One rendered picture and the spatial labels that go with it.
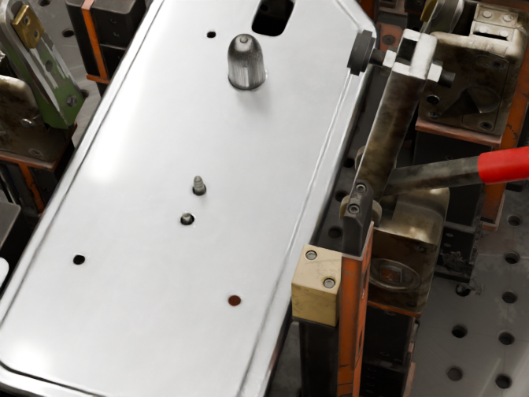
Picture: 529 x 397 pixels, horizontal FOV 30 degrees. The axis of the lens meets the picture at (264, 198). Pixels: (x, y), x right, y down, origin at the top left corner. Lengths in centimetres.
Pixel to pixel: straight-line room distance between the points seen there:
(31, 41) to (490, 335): 57
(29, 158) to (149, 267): 22
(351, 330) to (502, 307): 45
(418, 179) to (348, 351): 13
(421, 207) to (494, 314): 38
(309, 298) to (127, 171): 22
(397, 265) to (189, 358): 17
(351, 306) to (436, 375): 42
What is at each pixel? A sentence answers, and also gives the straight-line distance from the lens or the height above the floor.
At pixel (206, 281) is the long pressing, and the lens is 77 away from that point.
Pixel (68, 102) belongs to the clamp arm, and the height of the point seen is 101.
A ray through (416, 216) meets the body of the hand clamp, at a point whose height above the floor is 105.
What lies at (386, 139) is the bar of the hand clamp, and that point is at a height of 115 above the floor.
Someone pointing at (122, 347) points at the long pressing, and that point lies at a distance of 75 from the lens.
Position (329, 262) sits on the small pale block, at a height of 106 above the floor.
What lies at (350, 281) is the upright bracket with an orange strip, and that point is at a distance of 62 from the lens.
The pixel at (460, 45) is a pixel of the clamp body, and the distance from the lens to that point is 82.
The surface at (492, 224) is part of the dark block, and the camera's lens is 114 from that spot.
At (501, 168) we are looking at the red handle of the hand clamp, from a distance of 67.
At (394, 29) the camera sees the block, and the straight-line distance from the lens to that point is 132.
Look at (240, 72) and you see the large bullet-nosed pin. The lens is 86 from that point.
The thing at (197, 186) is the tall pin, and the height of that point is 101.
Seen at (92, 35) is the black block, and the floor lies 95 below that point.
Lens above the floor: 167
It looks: 57 degrees down
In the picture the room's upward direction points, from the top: 5 degrees counter-clockwise
